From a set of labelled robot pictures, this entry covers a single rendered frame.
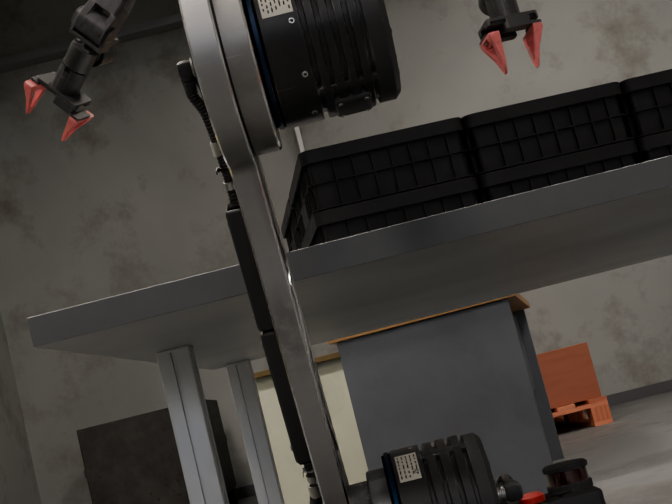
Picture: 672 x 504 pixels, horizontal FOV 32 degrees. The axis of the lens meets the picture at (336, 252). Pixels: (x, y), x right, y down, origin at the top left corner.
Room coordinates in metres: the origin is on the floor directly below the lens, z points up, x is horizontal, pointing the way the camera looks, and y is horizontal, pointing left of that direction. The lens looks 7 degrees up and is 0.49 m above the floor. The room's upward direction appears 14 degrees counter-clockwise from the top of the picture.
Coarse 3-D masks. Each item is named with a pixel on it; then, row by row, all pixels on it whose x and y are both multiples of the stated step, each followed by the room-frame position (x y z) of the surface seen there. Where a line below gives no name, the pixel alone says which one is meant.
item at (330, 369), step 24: (336, 360) 6.21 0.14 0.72; (264, 384) 6.21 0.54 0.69; (336, 384) 6.21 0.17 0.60; (264, 408) 6.21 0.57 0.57; (336, 408) 6.21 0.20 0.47; (336, 432) 6.21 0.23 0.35; (288, 456) 6.21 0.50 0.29; (360, 456) 6.21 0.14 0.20; (288, 480) 6.21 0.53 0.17; (360, 480) 6.21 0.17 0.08
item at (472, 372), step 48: (384, 336) 4.31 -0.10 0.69; (432, 336) 4.28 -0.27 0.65; (480, 336) 4.25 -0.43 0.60; (528, 336) 5.52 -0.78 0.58; (384, 384) 4.32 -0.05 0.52; (432, 384) 4.29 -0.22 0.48; (480, 384) 4.26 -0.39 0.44; (528, 384) 4.23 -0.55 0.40; (384, 432) 4.33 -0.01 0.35; (432, 432) 4.30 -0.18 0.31; (480, 432) 4.27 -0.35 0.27; (528, 432) 4.24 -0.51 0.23; (528, 480) 4.25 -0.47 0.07
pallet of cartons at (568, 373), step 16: (560, 352) 7.03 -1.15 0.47; (576, 352) 7.04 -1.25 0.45; (544, 368) 7.02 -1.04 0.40; (560, 368) 7.03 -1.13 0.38; (576, 368) 7.03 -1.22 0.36; (592, 368) 7.04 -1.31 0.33; (544, 384) 7.02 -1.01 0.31; (560, 384) 7.02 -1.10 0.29; (576, 384) 7.03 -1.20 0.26; (592, 384) 7.04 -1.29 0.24; (560, 400) 7.02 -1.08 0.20; (576, 400) 7.03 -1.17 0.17; (592, 400) 6.99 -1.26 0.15; (560, 416) 8.24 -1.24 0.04; (576, 416) 7.62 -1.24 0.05; (592, 416) 7.00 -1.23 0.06; (608, 416) 7.00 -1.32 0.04
